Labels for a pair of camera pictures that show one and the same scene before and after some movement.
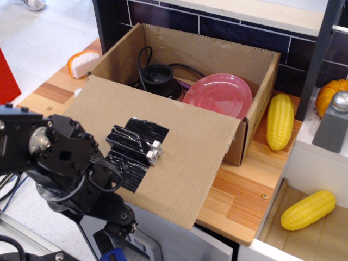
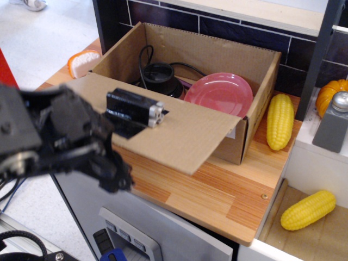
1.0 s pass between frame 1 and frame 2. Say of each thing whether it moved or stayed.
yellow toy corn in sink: stayed
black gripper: moved
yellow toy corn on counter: stayed
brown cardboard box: moved
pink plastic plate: stayed
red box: stayed
